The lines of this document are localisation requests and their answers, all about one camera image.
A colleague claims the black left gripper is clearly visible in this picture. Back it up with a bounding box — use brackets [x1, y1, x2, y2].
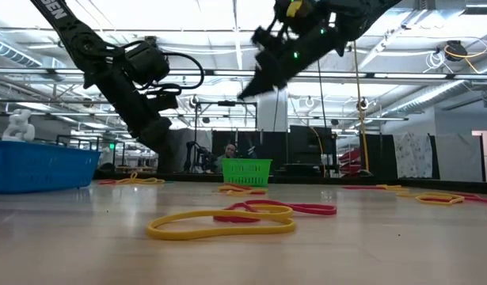
[103, 78, 181, 158]

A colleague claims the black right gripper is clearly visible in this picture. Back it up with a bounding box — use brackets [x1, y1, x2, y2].
[237, 0, 349, 101]

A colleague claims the green plastic basket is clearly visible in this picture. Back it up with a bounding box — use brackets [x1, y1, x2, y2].
[221, 158, 273, 188]

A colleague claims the red rubber band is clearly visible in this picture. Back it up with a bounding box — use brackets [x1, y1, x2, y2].
[428, 192, 487, 206]
[341, 184, 389, 192]
[213, 199, 338, 223]
[223, 182, 268, 196]

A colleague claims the white pillar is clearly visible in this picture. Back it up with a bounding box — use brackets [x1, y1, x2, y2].
[257, 89, 288, 134]

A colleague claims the black partition panel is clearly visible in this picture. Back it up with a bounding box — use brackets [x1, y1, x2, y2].
[288, 125, 338, 177]

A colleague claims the person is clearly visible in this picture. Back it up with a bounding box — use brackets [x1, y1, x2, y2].
[216, 142, 239, 174]

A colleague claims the blue plastic basket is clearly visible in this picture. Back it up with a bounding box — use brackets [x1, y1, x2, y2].
[0, 140, 102, 195]

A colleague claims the red rack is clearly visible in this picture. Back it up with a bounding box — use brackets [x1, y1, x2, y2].
[337, 148, 363, 177]

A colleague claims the black curtain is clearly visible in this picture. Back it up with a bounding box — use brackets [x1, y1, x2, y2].
[360, 133, 398, 180]

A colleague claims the white patterned cloth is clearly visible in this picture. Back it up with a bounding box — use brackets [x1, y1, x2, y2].
[393, 132, 435, 180]

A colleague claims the grey partition panel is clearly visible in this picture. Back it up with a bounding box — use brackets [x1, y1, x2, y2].
[433, 132, 485, 183]

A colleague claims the black rig frame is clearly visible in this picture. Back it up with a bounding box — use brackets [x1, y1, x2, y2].
[193, 100, 259, 173]

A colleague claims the black camera cable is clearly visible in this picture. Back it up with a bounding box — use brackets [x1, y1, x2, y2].
[146, 51, 206, 96]

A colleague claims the yellow cable tag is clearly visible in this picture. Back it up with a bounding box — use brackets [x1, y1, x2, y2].
[285, 0, 304, 17]

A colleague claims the yellow cable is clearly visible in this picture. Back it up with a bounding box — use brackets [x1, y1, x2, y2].
[352, 39, 371, 174]

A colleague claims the silver ventilation duct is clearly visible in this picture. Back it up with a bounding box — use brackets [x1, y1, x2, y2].
[385, 65, 487, 118]
[0, 35, 44, 69]

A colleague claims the black cable reel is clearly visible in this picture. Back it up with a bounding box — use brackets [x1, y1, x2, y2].
[443, 39, 469, 63]

